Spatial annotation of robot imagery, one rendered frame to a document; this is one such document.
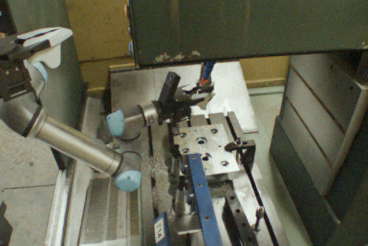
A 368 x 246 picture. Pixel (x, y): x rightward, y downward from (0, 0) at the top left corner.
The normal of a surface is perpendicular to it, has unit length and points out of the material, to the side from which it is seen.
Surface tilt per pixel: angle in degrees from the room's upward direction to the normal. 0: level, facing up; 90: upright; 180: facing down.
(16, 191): 0
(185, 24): 90
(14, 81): 90
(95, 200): 8
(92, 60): 90
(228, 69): 24
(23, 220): 0
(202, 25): 90
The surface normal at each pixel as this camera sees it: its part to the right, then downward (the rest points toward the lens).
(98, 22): 0.14, 0.62
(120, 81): 0.03, -0.46
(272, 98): -0.03, -0.77
